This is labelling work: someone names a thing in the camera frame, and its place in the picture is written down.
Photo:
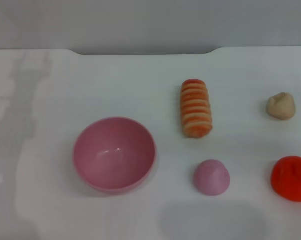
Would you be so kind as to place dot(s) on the orange-red round bun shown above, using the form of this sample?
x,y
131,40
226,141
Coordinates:
x,y
291,180

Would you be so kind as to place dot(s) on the beige round bun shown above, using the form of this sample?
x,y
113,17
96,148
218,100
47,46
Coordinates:
x,y
281,106

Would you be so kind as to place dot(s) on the pink plastic bowl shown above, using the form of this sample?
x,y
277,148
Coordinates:
x,y
114,155

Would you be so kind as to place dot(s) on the orange striped long bread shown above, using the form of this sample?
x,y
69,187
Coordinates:
x,y
196,110

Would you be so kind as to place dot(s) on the pink round bun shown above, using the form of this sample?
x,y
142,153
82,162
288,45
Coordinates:
x,y
211,178

